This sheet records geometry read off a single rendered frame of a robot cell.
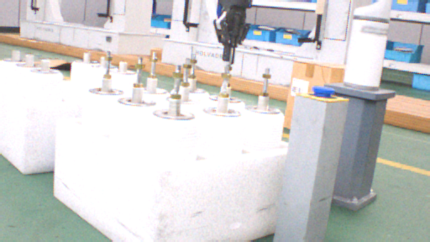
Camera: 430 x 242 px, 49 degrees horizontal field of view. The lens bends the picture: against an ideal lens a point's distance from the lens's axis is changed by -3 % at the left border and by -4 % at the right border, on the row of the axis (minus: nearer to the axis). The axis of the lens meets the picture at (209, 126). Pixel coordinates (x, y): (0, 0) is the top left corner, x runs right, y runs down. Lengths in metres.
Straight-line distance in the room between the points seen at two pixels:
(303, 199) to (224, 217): 0.15
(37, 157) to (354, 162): 0.80
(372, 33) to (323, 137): 0.47
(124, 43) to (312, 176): 3.43
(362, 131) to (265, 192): 0.37
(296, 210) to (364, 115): 0.42
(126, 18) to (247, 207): 3.34
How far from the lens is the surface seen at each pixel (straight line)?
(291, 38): 6.15
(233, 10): 1.08
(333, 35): 3.02
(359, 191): 1.30
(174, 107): 0.86
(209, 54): 3.45
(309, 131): 0.87
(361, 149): 1.27
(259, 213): 1.00
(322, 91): 0.87
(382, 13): 1.27
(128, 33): 4.19
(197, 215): 0.87
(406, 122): 2.72
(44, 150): 1.30
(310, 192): 0.88
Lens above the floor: 0.42
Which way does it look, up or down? 12 degrees down
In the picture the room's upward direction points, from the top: 6 degrees clockwise
